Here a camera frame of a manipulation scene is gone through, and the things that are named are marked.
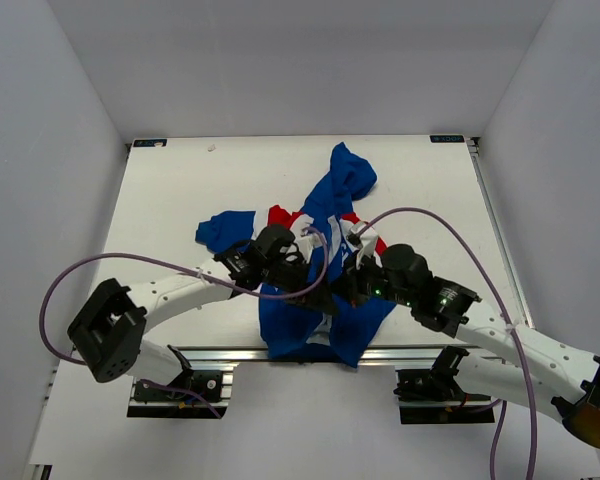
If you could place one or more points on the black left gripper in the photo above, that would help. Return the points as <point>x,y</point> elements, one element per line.
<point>319,298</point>

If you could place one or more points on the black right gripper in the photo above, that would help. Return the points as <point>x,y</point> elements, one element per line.
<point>349,284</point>

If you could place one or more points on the blue white red jacket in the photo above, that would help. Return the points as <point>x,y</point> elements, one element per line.
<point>295,333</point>

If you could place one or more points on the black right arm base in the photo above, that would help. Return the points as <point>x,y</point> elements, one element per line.
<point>431,396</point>

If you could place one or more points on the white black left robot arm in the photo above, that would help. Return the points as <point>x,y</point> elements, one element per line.
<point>109,331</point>

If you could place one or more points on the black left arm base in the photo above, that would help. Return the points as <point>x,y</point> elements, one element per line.
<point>193,394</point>

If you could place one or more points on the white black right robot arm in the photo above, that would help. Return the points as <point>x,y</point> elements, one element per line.
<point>530,368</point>

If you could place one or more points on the blue right corner label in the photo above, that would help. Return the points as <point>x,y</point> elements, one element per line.
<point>446,138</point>

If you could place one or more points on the blue corner label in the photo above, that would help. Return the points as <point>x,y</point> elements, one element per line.
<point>149,143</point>
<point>446,138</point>

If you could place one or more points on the blue left corner label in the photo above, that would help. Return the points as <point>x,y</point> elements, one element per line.
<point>149,143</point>

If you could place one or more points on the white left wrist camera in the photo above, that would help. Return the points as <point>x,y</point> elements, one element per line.
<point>309,241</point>

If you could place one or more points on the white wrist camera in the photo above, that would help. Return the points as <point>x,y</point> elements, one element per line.
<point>364,239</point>
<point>309,241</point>

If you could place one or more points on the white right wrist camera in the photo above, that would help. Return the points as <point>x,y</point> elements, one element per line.
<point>364,239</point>

